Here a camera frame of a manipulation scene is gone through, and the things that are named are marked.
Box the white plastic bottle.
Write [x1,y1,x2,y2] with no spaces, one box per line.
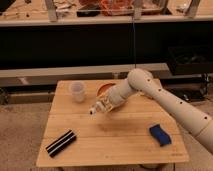
[89,95,114,115]

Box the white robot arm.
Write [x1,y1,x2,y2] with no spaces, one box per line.
[107,68,213,155]

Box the orange bowl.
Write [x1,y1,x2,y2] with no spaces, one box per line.
[97,83,116,96]

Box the clear plastic cup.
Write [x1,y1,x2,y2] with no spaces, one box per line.
[69,81,86,103]

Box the wooden table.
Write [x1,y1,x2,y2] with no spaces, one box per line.
[36,80,189,167]

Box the black white striped block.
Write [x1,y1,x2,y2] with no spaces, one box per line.
[46,130,77,157]

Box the blue sponge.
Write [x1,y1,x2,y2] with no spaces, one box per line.
[149,124,172,147]

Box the black bin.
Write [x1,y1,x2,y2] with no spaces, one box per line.
[167,46,213,75]

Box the background workbench shelf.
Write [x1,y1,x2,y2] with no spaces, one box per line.
[0,0,213,27]

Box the blue cable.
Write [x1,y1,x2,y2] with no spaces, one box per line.
[131,18,138,71]

